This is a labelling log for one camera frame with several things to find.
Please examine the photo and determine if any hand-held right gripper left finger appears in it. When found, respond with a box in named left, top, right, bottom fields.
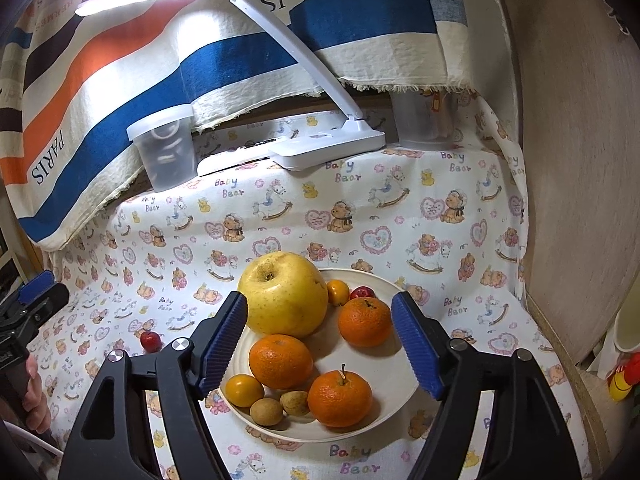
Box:
left=59, top=291, right=249, bottom=480

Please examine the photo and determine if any yellow red toy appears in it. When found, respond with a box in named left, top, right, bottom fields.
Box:
left=607, top=352, right=640, bottom=403

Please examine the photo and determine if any lidded plastic container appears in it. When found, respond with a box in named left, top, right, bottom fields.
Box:
left=126, top=104, right=198, bottom=192

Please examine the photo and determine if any orange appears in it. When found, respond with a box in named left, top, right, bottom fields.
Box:
left=248, top=333, right=314, bottom=391
left=338, top=297, right=393, bottom=348

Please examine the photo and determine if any stemmed tangerine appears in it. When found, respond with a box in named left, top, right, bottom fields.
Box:
left=307, top=364, right=374, bottom=428

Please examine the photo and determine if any striped blanket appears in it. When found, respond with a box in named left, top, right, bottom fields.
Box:
left=0, top=0, right=481, bottom=253

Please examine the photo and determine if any person's left hand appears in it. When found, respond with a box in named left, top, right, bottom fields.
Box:
left=22, top=355, right=53, bottom=433

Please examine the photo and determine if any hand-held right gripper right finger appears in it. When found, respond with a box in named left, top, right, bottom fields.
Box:
left=391, top=291, right=583, bottom=480

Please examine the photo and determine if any longan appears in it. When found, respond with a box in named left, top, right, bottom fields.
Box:
left=249, top=397, right=285, bottom=427
left=279, top=390, right=312, bottom=417

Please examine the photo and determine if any large yellow apple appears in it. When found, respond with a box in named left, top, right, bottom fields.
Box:
left=237, top=251, right=329, bottom=338

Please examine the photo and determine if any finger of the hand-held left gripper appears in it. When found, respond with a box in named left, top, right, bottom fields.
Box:
left=25, top=284, right=70, bottom=341
left=19, top=270, right=55, bottom=306

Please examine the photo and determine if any white desk lamp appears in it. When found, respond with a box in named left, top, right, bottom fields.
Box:
left=75, top=0, right=387, bottom=171

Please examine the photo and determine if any cream plate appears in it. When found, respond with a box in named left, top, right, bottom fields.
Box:
left=218, top=267, right=436, bottom=443

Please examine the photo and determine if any clear plastic container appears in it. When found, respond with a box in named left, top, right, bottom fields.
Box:
left=391, top=87, right=458, bottom=151

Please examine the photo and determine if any white cup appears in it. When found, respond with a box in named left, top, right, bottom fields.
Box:
left=612, top=305, right=640, bottom=356

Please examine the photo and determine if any kumquat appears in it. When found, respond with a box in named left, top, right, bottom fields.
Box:
left=224, top=374, right=266, bottom=408
left=326, top=280, right=350, bottom=307

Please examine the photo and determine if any bear printed cloth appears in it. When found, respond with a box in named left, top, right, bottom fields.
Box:
left=30, top=87, right=588, bottom=480

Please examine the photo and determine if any wooden board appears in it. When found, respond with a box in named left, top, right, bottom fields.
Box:
left=480, top=0, right=640, bottom=376

